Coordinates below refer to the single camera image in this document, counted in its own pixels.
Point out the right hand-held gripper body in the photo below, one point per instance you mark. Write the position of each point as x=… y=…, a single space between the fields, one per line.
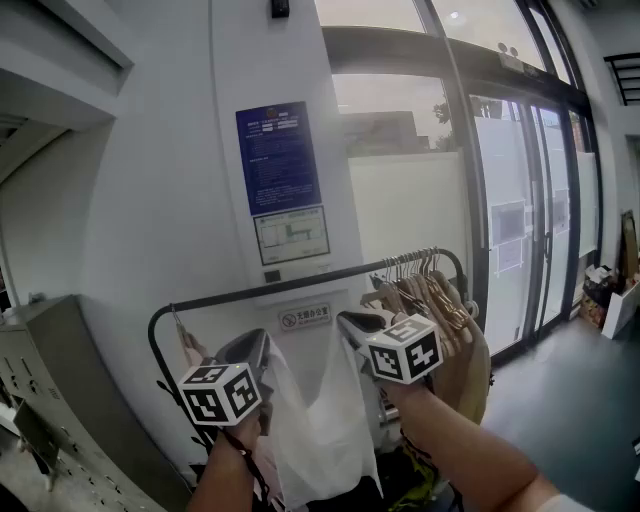
x=400 y=355

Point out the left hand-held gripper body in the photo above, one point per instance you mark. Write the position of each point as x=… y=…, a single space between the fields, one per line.
x=220 y=395

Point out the black clothes rack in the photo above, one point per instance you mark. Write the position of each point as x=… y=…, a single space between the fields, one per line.
x=240 y=292

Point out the white cloth garment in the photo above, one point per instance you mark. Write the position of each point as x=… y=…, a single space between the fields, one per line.
x=325 y=440

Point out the person's left forearm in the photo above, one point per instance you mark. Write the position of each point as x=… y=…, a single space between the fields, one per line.
x=225 y=475

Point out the person's right forearm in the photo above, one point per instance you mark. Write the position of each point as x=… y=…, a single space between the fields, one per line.
x=460 y=450

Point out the pink hanging garment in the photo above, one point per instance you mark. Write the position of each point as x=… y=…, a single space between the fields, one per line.
x=192 y=350

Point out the row of wooden hangers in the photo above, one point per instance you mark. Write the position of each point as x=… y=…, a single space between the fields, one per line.
x=430 y=295

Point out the beige hanging garment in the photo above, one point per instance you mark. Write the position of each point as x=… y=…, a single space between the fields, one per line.
x=467 y=380

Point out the no smoking sign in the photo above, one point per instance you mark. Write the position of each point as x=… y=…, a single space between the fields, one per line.
x=305 y=317

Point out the yellow and black fabric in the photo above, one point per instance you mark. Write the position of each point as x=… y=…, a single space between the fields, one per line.
x=417 y=465

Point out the grey metal cabinet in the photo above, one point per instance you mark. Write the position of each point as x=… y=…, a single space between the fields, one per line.
x=75 y=400

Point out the white paper sheet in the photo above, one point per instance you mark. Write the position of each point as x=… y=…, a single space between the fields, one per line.
x=509 y=257

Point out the framed floor plan sign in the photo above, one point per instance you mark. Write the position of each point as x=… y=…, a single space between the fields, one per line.
x=291 y=235

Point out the framed paper notice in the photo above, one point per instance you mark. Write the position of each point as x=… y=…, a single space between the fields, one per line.
x=507 y=222

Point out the pile of packages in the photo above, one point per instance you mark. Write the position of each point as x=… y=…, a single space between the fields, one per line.
x=597 y=295

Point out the white cardboard box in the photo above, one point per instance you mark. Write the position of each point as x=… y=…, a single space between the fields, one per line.
x=620 y=315

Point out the brown board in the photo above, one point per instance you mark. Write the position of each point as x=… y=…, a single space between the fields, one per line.
x=630 y=245

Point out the twin-head emergency light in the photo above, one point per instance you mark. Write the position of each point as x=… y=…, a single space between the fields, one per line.
x=511 y=59

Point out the white wall switch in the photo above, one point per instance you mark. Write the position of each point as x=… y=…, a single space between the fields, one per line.
x=323 y=269

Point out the dark wall control panel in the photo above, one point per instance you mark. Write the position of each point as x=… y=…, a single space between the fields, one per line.
x=272 y=276

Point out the glass door with black frame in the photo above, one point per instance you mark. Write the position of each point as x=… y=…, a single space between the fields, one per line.
x=502 y=165
x=557 y=165

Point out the blue wall poster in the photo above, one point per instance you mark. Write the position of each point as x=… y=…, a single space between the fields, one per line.
x=277 y=157

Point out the black wall shelf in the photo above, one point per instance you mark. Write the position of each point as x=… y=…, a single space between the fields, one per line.
x=627 y=75

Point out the black wall device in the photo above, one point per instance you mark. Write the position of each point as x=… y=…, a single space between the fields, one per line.
x=280 y=8

